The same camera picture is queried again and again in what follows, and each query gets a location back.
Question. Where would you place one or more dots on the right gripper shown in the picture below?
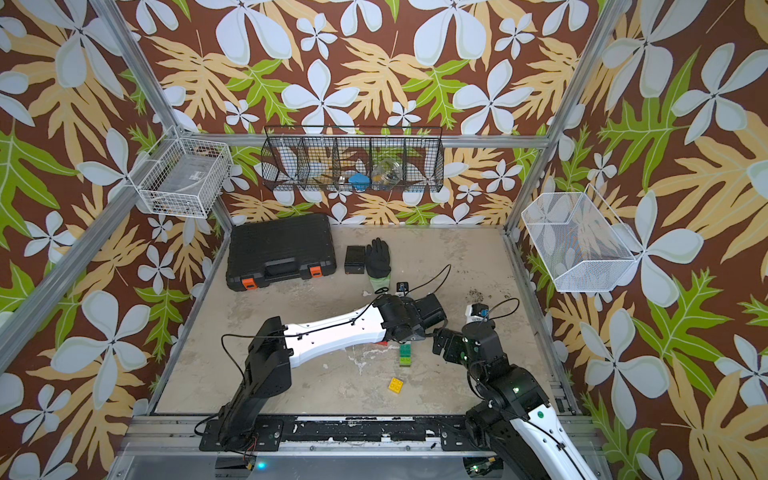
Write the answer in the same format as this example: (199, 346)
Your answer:
(455, 337)

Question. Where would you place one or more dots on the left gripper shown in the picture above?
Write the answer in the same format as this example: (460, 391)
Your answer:
(420, 336)

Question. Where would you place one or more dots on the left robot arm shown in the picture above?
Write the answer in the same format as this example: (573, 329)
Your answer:
(278, 348)

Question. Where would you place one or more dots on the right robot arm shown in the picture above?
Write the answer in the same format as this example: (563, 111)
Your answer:
(514, 418)

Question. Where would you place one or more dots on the yellow lego brick lower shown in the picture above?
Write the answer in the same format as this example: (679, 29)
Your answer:
(395, 385)

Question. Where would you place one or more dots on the black and green glove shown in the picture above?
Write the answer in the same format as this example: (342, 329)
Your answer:
(378, 265)

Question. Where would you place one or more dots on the small black box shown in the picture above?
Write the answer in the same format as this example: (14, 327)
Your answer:
(355, 259)

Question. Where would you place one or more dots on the black plastic tool case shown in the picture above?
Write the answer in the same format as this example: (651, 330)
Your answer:
(264, 253)

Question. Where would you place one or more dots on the white mesh basket right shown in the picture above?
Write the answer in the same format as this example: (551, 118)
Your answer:
(583, 244)

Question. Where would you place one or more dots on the blue object in basket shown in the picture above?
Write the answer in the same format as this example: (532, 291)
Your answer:
(359, 182)

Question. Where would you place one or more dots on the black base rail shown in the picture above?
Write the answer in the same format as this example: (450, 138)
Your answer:
(274, 432)

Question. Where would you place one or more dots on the black wire basket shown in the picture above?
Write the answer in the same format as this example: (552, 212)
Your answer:
(405, 159)

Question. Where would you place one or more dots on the white wire basket left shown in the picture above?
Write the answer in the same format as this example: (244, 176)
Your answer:
(183, 176)

